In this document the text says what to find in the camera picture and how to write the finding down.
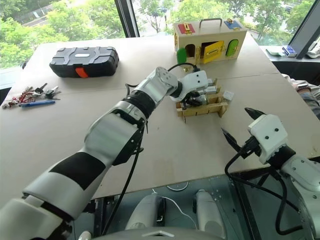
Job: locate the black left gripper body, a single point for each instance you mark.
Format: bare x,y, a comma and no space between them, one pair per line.
192,98

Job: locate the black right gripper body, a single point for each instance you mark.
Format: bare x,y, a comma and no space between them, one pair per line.
250,147

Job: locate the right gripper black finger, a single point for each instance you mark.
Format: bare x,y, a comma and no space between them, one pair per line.
231,140
255,113

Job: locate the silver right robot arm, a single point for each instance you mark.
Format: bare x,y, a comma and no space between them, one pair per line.
302,170

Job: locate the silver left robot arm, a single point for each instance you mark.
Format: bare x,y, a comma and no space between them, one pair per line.
112,132

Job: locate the small wooden pallet tray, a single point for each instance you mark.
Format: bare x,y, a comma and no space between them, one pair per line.
200,110

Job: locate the small white cube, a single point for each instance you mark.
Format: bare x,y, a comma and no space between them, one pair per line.
228,95

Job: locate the person in plaid shirt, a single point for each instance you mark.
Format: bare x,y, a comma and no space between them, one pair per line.
308,91

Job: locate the pale green packet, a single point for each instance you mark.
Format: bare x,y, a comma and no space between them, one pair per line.
275,52

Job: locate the wooden lock box coloured doors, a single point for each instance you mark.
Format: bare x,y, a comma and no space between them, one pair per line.
212,35

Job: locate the blue and white box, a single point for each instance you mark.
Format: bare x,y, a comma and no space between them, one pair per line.
289,51

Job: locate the grey right robot leg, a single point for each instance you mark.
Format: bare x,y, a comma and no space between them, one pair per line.
208,215

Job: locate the grey robot leg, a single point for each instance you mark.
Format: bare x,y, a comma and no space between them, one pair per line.
208,215
146,212

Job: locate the white desk phone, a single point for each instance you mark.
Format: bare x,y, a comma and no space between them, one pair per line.
314,50

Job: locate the grey left robot leg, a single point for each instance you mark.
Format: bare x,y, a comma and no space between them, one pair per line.
146,212

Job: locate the black tool case orange latch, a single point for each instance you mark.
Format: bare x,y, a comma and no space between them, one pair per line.
83,60

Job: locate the grey robot torso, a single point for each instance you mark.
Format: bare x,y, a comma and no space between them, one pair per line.
160,234

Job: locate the silver key bunch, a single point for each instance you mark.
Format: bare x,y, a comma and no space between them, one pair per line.
51,93

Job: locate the black headed key bunch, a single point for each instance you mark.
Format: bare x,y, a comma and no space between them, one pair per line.
41,88

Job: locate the blue pen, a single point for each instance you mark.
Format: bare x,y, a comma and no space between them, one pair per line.
37,103

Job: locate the red key bunch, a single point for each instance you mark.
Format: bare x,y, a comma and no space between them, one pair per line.
23,97

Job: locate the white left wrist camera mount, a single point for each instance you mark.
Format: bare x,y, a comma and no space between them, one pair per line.
197,80

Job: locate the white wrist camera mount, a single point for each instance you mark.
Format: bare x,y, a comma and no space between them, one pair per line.
197,80
268,135

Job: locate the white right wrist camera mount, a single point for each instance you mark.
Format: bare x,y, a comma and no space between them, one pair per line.
268,135

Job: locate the dark slanted window frame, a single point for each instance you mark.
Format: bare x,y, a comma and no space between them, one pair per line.
305,27

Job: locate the dark window post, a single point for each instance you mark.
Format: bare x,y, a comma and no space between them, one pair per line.
127,17

